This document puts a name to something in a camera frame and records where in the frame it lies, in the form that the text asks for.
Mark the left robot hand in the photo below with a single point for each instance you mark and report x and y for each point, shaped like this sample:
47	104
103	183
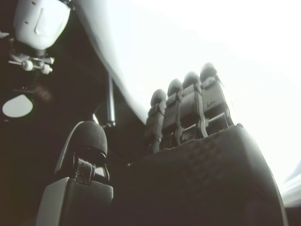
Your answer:
200	176

